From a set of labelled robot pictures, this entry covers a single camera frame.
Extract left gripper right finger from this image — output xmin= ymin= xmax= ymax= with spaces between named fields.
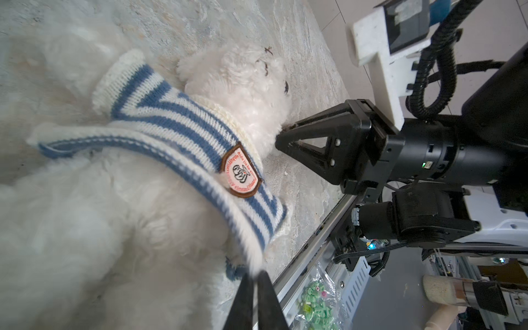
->
xmin=257 ymin=271 xmax=289 ymax=330

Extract blue white striped shirt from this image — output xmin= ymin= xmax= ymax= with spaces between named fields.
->
xmin=28 ymin=45 xmax=291 ymax=275

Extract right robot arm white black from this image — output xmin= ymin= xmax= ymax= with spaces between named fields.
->
xmin=276 ymin=46 xmax=527 ymax=252

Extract white teddy bear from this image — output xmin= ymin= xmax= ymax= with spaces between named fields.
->
xmin=0 ymin=24 xmax=294 ymax=330

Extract aluminium front rail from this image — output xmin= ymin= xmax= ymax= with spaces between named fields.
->
xmin=274 ymin=195 xmax=371 ymax=329

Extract clear bag green parts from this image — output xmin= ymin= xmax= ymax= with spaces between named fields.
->
xmin=290 ymin=263 xmax=341 ymax=330

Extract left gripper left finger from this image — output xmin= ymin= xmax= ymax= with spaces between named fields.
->
xmin=223 ymin=274 xmax=254 ymax=330

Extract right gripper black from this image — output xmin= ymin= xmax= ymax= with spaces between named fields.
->
xmin=275 ymin=99 xmax=527 ymax=202

